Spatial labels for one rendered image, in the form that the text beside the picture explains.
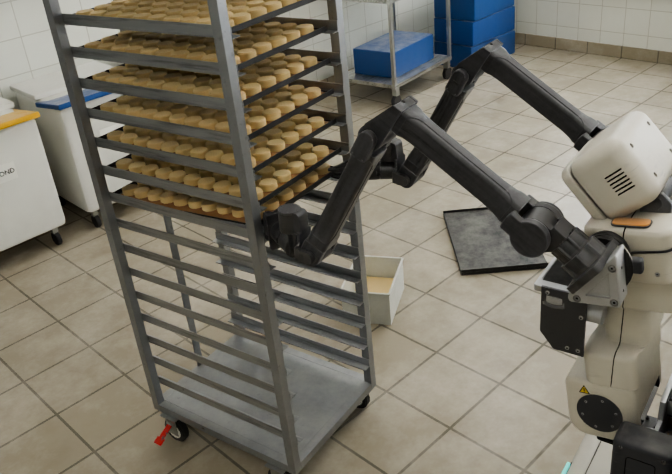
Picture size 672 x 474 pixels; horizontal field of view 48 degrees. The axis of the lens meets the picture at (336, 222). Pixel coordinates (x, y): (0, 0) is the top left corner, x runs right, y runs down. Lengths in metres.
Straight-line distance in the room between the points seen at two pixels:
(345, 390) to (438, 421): 0.35
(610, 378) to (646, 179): 0.49
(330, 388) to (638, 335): 1.27
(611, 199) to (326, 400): 1.42
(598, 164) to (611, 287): 0.24
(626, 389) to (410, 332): 1.52
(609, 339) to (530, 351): 1.31
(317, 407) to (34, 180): 2.15
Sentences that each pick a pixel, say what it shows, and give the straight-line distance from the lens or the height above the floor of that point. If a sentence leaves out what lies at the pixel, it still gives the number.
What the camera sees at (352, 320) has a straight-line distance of 2.56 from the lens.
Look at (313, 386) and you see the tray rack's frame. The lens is 2.72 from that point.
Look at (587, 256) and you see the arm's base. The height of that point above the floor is 1.14.
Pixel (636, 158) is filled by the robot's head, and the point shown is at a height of 1.28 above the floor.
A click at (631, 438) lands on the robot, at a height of 0.68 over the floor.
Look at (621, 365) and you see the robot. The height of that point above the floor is 0.81.
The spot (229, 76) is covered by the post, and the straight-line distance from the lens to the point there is 1.78.
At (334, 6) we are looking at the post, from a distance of 2.10.
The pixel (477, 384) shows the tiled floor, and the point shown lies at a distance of 2.91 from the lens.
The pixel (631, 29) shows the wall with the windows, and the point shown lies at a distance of 6.55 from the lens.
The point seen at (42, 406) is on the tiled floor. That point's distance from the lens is 3.23.
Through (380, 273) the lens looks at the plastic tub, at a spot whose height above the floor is 0.07.
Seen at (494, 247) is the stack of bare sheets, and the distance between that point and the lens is 3.70.
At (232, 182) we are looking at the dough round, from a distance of 2.10.
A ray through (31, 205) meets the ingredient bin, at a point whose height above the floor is 0.30.
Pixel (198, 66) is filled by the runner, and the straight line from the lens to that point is 1.88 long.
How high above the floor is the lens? 1.90
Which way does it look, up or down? 28 degrees down
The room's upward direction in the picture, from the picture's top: 6 degrees counter-clockwise
